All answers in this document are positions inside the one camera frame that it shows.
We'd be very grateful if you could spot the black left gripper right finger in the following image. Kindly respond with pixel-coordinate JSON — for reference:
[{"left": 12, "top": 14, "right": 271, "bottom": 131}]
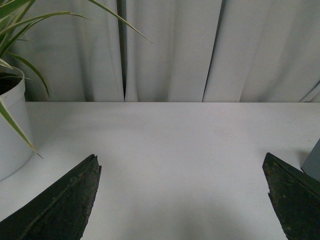
[{"left": 262, "top": 152, "right": 320, "bottom": 240}]

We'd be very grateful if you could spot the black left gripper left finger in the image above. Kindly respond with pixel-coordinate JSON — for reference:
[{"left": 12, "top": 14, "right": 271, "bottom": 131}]
[{"left": 0, "top": 154, "right": 102, "bottom": 240}]

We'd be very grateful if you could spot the gray box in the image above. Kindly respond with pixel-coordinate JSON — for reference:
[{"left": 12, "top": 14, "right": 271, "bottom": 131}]
[{"left": 301, "top": 140, "right": 320, "bottom": 181}]

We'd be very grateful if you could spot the white plant pot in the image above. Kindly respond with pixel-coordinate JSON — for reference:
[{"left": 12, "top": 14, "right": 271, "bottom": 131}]
[{"left": 0, "top": 66, "right": 33, "bottom": 180}]

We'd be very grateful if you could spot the white curtain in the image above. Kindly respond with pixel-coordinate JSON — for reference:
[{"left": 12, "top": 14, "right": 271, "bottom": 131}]
[{"left": 13, "top": 0, "right": 320, "bottom": 102}]

